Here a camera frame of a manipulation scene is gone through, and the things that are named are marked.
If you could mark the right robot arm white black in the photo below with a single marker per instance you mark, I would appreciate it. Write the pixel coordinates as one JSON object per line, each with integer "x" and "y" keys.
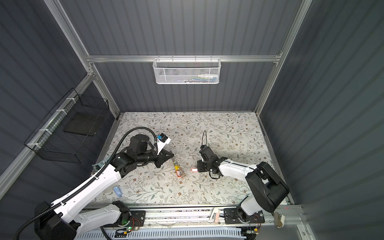
{"x": 267, "y": 187}

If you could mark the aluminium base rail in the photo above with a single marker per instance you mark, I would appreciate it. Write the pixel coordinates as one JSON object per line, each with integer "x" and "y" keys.
{"x": 195, "y": 216}

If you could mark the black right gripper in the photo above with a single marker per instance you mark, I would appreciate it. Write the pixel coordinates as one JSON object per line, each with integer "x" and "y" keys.
{"x": 200, "y": 167}

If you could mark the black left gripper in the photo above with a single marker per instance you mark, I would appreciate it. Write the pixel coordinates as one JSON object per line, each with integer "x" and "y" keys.
{"x": 163, "y": 157}

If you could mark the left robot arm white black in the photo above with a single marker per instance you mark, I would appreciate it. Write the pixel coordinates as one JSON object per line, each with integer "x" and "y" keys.
{"x": 63, "y": 218}

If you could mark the black wire basket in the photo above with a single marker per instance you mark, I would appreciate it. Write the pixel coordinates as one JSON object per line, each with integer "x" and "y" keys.
{"x": 67, "y": 135}

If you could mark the large keyring with keys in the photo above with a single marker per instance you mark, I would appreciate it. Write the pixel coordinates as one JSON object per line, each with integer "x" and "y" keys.
{"x": 178, "y": 169}

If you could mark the cup with pens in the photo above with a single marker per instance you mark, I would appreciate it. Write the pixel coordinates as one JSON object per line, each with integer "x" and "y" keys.
{"x": 98, "y": 166}

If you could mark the white wire basket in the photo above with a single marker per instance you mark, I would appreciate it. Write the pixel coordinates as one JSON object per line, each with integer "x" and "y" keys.
{"x": 187, "y": 73}

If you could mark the blue small bottle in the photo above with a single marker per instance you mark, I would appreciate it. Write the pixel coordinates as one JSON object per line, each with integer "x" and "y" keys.
{"x": 118, "y": 191}

